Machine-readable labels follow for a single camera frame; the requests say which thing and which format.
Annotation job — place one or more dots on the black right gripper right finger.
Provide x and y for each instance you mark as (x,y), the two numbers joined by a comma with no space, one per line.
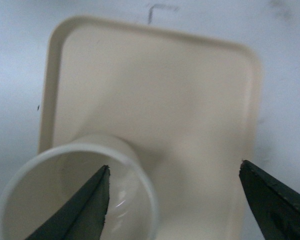
(274,205)

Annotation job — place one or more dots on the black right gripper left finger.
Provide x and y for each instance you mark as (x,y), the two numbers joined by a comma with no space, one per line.
(83,216)

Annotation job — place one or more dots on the beige rectangular plastic plate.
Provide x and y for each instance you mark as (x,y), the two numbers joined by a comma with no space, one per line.
(187,104)

